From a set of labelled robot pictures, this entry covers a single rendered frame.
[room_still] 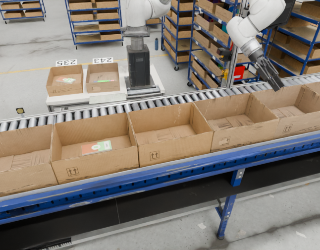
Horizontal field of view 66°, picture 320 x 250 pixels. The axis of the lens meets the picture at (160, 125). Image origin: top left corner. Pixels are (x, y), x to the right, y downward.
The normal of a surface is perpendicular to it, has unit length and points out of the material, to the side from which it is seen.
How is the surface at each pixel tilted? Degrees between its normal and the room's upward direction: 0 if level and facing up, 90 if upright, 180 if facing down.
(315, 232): 0
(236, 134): 90
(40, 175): 90
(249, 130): 90
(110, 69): 88
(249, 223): 0
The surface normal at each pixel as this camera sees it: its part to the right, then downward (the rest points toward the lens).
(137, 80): 0.21, 0.60
